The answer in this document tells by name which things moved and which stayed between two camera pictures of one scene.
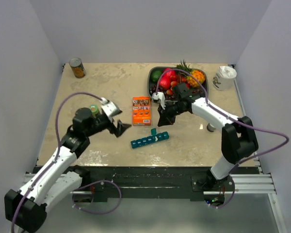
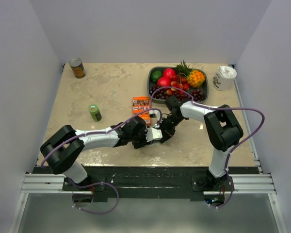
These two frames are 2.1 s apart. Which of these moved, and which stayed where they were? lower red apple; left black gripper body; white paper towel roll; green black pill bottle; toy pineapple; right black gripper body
Moved: left black gripper body; right black gripper body
Stayed: white paper towel roll; lower red apple; green black pill bottle; toy pineapple
